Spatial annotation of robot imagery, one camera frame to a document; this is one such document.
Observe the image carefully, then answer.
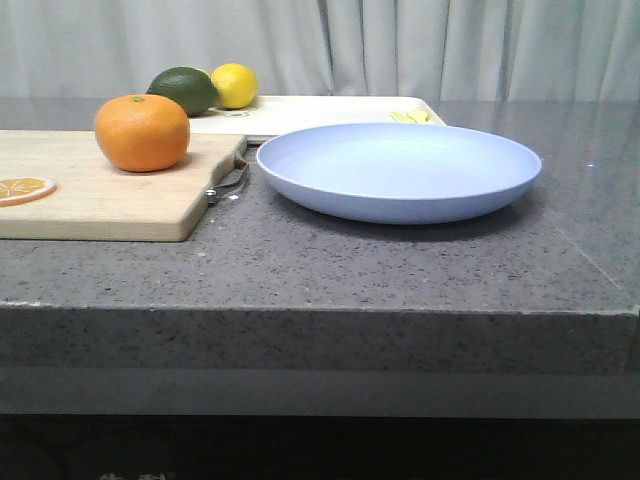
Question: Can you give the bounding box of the light blue plate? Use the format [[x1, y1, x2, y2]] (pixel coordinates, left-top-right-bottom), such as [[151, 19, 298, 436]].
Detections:
[[256, 123, 543, 225]]

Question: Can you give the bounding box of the orange fruit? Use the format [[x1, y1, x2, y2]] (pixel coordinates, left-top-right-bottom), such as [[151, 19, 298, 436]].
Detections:
[[94, 94, 190, 172]]

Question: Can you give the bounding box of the white tray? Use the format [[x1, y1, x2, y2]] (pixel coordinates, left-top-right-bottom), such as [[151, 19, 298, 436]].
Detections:
[[190, 95, 444, 144]]

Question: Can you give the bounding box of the yellow lemon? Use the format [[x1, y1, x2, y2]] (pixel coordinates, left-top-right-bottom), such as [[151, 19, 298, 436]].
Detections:
[[210, 63, 259, 109]]

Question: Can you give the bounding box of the green lime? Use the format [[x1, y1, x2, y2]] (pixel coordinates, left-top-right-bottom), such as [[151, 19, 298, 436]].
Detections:
[[146, 66, 218, 117]]

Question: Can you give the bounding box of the wooden cutting board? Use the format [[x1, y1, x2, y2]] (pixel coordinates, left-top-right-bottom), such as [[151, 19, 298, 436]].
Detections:
[[1, 130, 247, 242]]

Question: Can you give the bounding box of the white curtain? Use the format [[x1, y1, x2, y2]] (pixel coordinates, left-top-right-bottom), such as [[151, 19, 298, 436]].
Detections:
[[1, 1, 639, 101]]

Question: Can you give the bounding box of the orange slice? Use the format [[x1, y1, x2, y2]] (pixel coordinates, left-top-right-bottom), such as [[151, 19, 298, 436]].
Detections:
[[0, 177, 57, 207]]

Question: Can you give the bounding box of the metal cutting board handle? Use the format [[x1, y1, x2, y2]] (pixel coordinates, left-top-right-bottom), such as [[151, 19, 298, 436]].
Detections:
[[206, 154, 249, 206]]

